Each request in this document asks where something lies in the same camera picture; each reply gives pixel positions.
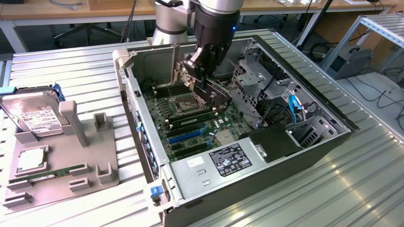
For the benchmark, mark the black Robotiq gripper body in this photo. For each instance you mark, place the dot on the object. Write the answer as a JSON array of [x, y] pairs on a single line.
[[215, 28]]

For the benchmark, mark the green graphics card black cooler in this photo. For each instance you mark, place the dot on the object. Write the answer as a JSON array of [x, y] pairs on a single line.
[[221, 99]]

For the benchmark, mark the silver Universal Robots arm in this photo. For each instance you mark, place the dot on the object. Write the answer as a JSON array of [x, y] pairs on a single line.
[[170, 21]]

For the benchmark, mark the RAM slot with white clips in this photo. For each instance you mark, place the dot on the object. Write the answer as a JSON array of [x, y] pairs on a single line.
[[165, 92], [178, 116], [163, 86]]

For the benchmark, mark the perforated silver drive cage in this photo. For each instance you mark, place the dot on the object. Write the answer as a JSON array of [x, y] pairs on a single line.
[[250, 80]]

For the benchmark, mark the CPU socket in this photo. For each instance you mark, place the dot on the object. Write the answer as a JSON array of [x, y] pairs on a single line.
[[185, 104]]

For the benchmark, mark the wooden office desk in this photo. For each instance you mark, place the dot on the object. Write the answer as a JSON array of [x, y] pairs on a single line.
[[269, 6]]

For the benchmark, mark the green Dell motherboard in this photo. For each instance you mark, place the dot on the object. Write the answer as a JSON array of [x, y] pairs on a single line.
[[158, 106]]

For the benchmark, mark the black RAM stick with label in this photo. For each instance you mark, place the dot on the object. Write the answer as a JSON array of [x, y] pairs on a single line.
[[193, 120]]

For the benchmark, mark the black expansion slot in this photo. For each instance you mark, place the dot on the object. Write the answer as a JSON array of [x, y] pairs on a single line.
[[190, 146], [193, 151], [183, 133]]

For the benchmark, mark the black plastic disk bay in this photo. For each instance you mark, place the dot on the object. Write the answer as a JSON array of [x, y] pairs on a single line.
[[278, 111]]

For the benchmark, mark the blue expansion slot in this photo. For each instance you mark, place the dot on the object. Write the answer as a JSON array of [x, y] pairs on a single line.
[[186, 138]]

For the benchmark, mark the silver finned chipset heatsink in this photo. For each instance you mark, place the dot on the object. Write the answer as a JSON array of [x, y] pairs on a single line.
[[226, 138]]

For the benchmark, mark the brown wooden box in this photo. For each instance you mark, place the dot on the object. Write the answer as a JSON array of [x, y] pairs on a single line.
[[110, 4]]

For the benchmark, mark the black slanted stand pole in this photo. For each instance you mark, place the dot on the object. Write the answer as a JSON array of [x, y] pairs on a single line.
[[327, 4]]

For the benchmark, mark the black plastic fan shroud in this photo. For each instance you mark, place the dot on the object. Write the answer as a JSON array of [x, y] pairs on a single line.
[[271, 142]]

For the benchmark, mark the silver power supply unit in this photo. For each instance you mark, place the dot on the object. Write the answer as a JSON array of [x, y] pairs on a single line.
[[202, 170]]

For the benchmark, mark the silver ventilated disk bay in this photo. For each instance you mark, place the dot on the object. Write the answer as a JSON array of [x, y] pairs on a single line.
[[313, 132]]

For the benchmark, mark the blue plastic case latch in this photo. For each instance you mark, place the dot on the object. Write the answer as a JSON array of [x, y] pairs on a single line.
[[157, 191]]

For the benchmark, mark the open black PC case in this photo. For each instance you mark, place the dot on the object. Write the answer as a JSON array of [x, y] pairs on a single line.
[[315, 165]]

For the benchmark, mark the silver hard disk drive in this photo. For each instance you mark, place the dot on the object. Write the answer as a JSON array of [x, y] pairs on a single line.
[[31, 111]]

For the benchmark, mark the grey plastic parts rack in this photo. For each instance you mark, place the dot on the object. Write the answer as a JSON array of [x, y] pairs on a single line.
[[63, 153]]

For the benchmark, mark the blue plastic disk caddy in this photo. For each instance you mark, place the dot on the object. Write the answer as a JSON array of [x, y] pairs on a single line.
[[6, 90]]

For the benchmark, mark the silver CPU chip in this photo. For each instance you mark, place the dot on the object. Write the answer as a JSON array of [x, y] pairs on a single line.
[[30, 159]]

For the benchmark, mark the green RAM stick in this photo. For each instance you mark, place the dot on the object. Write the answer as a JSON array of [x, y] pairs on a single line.
[[41, 176]]

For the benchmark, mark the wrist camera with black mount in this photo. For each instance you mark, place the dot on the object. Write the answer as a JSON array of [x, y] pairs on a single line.
[[169, 2]]

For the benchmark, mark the aluminium profile shelf frame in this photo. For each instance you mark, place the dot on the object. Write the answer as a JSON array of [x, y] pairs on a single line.
[[379, 26]]

